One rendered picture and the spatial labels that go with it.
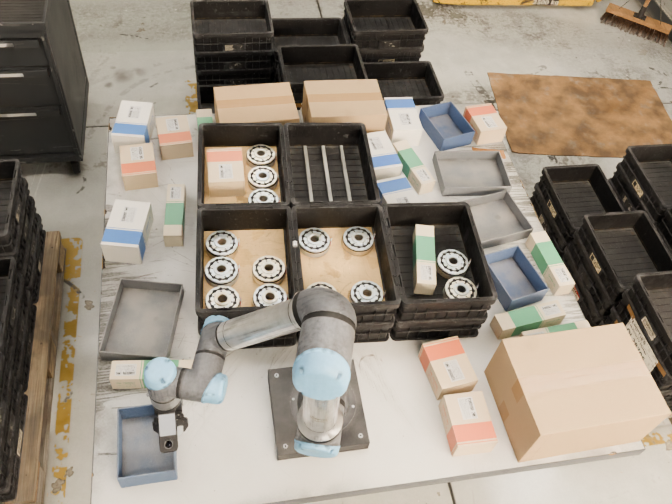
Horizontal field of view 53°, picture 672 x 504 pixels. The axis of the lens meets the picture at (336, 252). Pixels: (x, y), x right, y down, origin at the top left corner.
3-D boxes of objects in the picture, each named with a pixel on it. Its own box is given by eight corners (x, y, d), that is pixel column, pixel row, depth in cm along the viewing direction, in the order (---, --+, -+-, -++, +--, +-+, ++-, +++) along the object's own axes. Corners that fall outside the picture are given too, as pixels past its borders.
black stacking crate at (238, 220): (298, 329, 202) (300, 309, 193) (198, 334, 198) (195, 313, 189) (288, 229, 226) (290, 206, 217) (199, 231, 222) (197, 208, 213)
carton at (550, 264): (525, 243, 247) (530, 232, 242) (539, 241, 248) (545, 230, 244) (553, 296, 233) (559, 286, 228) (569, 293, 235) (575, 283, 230)
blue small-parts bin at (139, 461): (177, 479, 182) (175, 470, 177) (120, 488, 179) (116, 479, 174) (174, 411, 194) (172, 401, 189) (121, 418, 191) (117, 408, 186)
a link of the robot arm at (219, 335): (339, 261, 143) (192, 314, 171) (332, 305, 136) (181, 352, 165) (372, 287, 149) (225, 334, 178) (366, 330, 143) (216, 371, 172)
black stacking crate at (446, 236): (487, 321, 211) (498, 300, 202) (396, 325, 207) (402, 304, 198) (459, 225, 235) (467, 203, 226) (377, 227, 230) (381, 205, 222)
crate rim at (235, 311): (300, 313, 195) (300, 308, 193) (195, 317, 190) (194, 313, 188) (290, 210, 219) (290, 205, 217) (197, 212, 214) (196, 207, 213)
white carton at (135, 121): (146, 155, 256) (143, 137, 249) (114, 152, 256) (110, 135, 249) (155, 120, 269) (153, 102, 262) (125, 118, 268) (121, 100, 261)
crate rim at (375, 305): (400, 308, 199) (402, 304, 197) (300, 313, 195) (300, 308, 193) (380, 208, 223) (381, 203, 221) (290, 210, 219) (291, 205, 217)
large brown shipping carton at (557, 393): (596, 354, 220) (623, 322, 204) (639, 441, 202) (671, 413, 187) (483, 371, 212) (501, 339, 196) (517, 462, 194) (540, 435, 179)
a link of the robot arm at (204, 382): (231, 355, 163) (186, 348, 163) (220, 399, 156) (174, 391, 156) (232, 369, 169) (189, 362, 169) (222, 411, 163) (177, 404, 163)
